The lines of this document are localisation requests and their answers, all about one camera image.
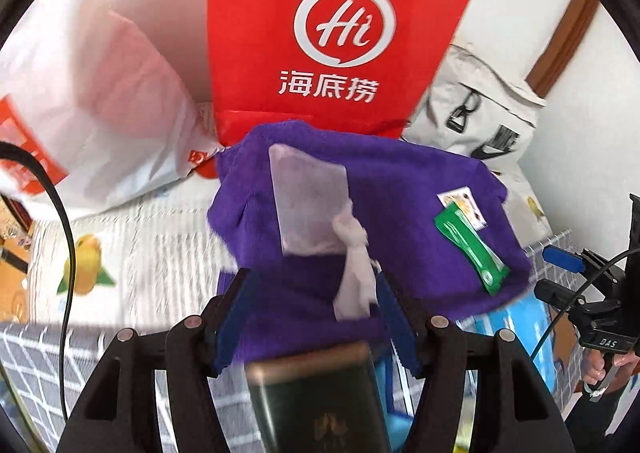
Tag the beige Nike bag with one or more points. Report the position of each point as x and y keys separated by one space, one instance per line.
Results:
x=474 y=109

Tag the person right hand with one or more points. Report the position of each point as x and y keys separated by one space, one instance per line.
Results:
x=593 y=368

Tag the fruit print newspaper sheet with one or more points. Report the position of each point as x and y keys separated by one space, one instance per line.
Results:
x=158 y=250

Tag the blue tissue pack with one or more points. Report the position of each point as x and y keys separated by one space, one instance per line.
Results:
x=527 y=318

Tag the grey checked tablecloth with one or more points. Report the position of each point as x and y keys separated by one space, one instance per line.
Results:
x=29 y=356

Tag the white Miniso plastic bag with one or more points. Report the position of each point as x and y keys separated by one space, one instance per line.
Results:
x=88 y=94

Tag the green wet wipe packet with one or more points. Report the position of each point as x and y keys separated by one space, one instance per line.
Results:
x=454 y=225

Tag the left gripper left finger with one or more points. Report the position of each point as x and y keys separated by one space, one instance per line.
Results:
x=118 y=409

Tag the blue finger of the right gripper seen afar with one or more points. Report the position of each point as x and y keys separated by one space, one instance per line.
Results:
x=561 y=258

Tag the white cotton glove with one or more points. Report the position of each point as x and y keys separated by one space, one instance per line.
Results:
x=357 y=292

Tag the red Haidilao paper bag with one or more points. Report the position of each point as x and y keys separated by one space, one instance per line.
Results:
x=348 y=65

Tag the purple fleece towel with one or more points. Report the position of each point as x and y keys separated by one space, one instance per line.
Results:
x=393 y=186

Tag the orange print sachet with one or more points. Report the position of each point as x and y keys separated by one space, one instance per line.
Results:
x=465 y=201

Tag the brown wooden door frame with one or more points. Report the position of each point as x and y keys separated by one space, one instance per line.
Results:
x=562 y=46

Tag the white mesh pouch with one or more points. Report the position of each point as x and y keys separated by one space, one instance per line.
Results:
x=309 y=194

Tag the wooden bed headboard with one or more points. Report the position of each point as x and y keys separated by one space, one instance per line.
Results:
x=16 y=240

